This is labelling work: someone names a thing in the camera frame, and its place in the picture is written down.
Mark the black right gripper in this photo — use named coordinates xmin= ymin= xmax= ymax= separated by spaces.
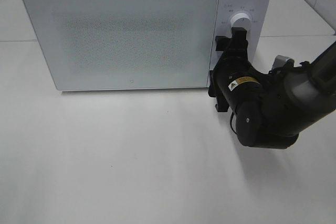
xmin=208 ymin=27 xmax=265 ymax=113

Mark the white microwave door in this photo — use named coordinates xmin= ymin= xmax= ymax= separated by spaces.
xmin=23 ymin=0 xmax=217 ymax=91

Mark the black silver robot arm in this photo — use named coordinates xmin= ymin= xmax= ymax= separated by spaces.
xmin=208 ymin=27 xmax=335 ymax=149

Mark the upper white power knob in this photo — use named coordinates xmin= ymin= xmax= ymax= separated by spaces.
xmin=230 ymin=12 xmax=253 ymax=31

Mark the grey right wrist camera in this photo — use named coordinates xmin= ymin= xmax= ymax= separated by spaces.
xmin=271 ymin=55 xmax=295 ymax=70

